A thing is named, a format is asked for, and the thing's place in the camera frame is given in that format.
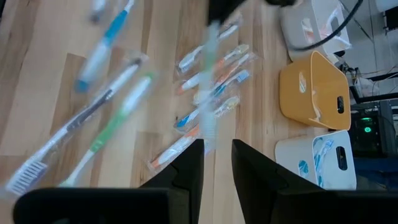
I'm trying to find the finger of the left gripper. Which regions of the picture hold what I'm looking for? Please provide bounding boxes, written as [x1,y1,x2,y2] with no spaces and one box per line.
[206,0,249,26]

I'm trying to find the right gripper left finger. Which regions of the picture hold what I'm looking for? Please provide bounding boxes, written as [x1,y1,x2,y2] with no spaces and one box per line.
[138,139,205,224]

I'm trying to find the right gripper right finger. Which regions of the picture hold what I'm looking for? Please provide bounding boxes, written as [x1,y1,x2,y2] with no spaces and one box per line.
[231,139,324,224]

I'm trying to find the blue toothbrush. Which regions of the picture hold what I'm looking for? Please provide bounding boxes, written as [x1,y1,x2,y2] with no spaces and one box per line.
[174,70,251,130]
[312,138,335,187]
[74,0,136,94]
[297,159,310,179]

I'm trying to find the white plastic bin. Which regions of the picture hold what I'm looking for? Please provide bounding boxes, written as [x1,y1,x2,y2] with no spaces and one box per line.
[278,0,352,62]
[274,129,358,190]

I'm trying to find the orange plastic bin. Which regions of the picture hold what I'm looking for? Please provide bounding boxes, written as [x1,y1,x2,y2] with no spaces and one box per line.
[279,50,352,131]

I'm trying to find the black equipment box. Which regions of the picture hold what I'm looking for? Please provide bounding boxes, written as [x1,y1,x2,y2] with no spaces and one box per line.
[348,99,398,156]

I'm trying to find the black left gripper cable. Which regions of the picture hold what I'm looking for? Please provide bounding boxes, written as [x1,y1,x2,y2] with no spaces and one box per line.
[289,0,364,52]

